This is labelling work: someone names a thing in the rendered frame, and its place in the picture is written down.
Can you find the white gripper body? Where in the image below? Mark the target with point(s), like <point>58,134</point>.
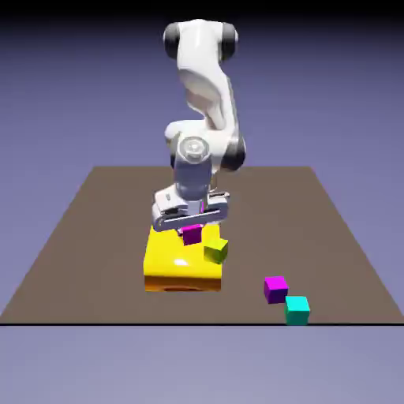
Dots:
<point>192,218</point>

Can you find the small magenta cube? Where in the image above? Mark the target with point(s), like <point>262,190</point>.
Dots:
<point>275,288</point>
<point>192,235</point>

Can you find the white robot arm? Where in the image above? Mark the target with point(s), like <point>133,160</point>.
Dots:
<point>202,94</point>

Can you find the small olive green cube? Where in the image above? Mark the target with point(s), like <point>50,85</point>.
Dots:
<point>216,251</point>

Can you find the small cyan cube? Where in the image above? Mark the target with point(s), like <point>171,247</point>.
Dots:
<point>297,310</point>

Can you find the large yellow box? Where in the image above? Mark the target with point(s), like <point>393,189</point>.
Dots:
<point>176,262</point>

